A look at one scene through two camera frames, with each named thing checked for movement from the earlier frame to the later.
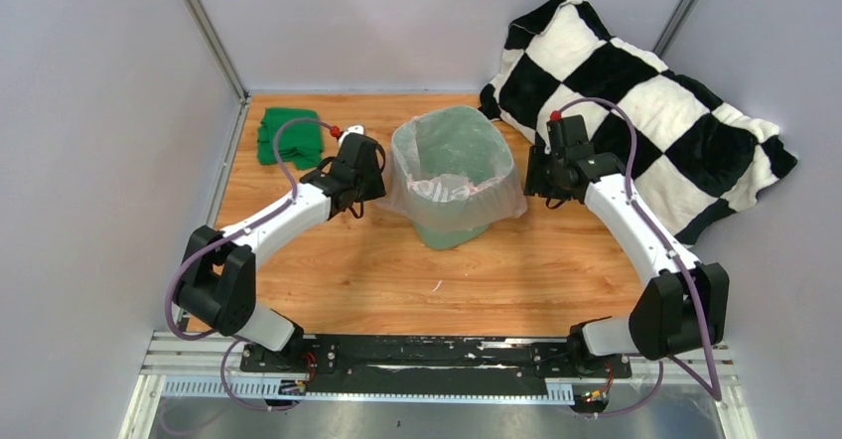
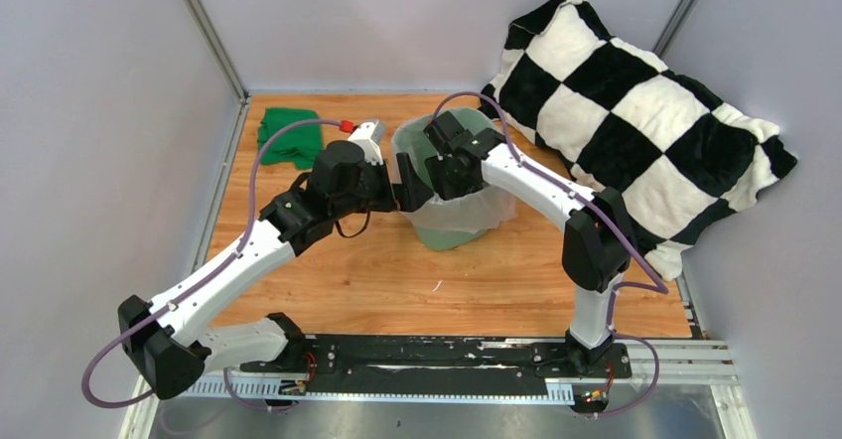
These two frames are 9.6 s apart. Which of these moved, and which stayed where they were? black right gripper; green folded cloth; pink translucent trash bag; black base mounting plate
Moved: black right gripper
Stayed: black base mounting plate; pink translucent trash bag; green folded cloth
